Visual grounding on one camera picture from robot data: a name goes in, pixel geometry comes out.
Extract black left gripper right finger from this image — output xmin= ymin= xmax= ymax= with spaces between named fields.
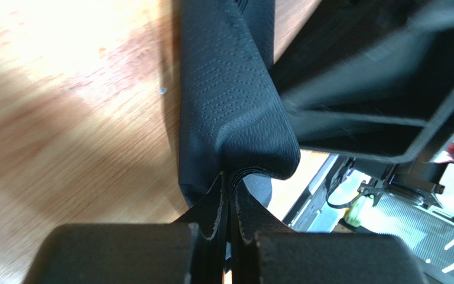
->
xmin=231 ymin=186 xmax=427 ymax=283

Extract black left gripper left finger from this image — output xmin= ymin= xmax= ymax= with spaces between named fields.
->
xmin=24 ymin=176 xmax=226 ymax=283

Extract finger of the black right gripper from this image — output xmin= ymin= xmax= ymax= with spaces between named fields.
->
xmin=270 ymin=1 xmax=454 ymax=163

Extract black paper napkin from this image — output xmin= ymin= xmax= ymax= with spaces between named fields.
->
xmin=179 ymin=1 xmax=300 ymax=206

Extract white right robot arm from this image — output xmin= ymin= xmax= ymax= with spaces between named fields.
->
xmin=270 ymin=1 xmax=454 ymax=205

